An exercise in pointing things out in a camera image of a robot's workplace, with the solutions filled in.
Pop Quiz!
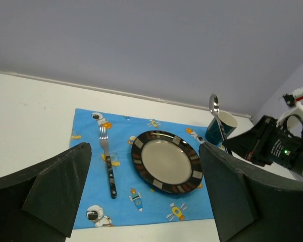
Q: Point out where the metal spoon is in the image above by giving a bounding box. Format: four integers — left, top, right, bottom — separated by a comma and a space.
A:
206, 94, 238, 146

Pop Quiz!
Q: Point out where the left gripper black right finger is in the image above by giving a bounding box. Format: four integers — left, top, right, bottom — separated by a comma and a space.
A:
199, 142, 303, 241

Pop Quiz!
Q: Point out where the black rimmed dinner plate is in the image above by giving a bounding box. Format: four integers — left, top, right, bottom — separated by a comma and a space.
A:
131, 130, 203, 194

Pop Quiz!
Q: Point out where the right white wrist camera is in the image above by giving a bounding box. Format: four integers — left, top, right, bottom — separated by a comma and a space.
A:
277, 87, 303, 130

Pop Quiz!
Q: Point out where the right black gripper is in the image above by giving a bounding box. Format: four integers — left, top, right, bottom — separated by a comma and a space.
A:
223, 115, 303, 178

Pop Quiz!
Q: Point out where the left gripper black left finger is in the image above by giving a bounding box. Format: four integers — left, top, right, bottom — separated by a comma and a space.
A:
0, 143, 92, 241

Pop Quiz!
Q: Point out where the blue space-print cloth napkin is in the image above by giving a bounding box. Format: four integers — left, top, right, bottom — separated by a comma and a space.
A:
70, 108, 213, 229

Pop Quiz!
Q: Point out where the dark green mug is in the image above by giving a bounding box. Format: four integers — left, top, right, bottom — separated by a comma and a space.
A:
205, 110, 238, 146

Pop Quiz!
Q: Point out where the metal fork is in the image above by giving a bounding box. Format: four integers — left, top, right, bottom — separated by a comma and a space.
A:
99, 126, 117, 199

